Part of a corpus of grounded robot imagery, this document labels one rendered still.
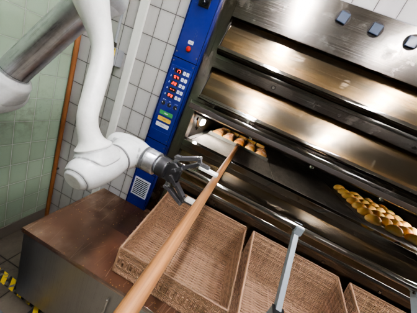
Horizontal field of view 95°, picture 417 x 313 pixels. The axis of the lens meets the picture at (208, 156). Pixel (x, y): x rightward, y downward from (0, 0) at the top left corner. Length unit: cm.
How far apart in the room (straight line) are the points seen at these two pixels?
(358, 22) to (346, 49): 11
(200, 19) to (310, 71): 63
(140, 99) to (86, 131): 76
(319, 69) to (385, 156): 55
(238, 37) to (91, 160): 94
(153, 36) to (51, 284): 143
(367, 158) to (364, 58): 48
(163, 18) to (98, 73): 75
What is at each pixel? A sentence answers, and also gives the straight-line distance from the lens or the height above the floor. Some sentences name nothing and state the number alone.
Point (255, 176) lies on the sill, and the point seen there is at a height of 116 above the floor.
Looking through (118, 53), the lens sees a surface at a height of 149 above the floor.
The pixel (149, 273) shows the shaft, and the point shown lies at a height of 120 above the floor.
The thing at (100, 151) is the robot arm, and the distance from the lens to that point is 62.
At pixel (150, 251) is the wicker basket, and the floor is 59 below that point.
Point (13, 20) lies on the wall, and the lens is 147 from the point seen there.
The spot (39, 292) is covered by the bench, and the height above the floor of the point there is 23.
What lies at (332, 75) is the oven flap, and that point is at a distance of 120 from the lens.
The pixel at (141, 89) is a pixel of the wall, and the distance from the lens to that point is 135.
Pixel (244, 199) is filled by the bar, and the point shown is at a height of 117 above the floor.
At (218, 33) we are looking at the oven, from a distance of 122.
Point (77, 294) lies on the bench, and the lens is 132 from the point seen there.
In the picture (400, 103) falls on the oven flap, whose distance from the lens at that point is 131.
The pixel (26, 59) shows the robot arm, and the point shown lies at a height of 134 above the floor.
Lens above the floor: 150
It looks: 17 degrees down
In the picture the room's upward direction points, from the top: 24 degrees clockwise
